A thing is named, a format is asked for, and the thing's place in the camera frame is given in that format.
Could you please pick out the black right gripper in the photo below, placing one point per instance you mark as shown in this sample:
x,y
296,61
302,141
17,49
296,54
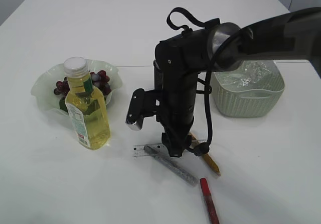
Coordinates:
x,y
176,126

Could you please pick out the silver glitter pen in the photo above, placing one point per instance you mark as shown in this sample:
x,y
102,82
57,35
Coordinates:
x,y
178,170

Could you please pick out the clear plastic ruler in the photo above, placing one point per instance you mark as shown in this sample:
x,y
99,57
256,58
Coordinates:
x,y
152,150

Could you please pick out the gold glitter pen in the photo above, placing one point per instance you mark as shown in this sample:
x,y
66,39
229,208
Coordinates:
x,y
206,157

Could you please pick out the red glitter pen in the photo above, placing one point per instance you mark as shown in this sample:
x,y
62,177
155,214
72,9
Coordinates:
x,y
213,217

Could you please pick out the yellow tea drink bottle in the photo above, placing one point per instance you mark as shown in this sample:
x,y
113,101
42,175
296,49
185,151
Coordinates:
x,y
86,106

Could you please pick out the purple grape bunch with leaves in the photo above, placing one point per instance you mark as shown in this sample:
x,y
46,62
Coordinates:
x,y
100,80

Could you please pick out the clear plastic sheet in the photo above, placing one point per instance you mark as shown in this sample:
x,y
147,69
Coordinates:
x,y
251,74

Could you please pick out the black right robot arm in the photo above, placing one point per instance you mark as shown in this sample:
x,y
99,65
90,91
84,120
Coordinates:
x,y
221,47

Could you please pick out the black mesh pen cup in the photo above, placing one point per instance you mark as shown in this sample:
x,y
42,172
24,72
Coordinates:
x,y
158,77

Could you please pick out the green plastic woven basket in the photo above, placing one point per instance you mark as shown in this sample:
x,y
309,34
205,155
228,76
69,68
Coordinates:
x,y
248,102

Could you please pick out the pale green wavy plate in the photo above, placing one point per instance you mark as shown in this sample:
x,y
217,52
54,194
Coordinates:
x,y
43,89

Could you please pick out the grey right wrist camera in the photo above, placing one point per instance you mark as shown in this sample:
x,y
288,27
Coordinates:
x,y
142,105

